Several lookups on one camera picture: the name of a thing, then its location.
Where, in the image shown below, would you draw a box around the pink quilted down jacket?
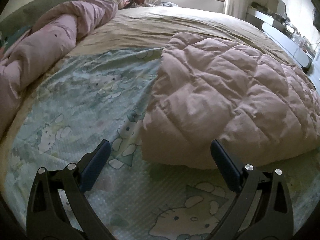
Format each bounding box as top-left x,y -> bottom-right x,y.
140,33 -> 319,170

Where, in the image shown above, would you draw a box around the light blue cartoon bed sheet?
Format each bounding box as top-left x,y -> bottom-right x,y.
4,47 -> 320,240

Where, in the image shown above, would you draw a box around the white desk with rounded panels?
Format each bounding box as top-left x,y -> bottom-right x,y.
246,6 -> 311,74

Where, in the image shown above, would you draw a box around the rolled pink duvet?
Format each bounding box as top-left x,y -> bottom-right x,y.
1,0 -> 118,134

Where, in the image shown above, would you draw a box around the grey upholstered headboard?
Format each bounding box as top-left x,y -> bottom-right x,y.
1,0 -> 77,37

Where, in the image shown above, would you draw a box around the tan bed sheet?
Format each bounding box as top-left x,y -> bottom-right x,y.
69,7 -> 294,64

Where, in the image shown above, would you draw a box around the black wall television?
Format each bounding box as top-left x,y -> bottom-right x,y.
313,8 -> 320,32

